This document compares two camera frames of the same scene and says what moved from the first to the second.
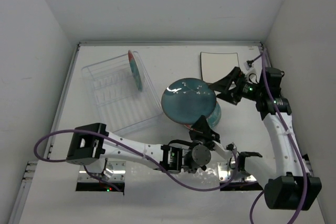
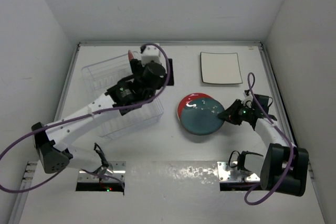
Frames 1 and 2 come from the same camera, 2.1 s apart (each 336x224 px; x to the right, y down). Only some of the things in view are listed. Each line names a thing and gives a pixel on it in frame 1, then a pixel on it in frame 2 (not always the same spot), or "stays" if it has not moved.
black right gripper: x=223 y=84 to x=229 y=114
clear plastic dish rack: x=119 y=102 stays
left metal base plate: x=113 y=171 stays
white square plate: x=216 y=65 stays
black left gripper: x=201 y=128 to x=135 y=64
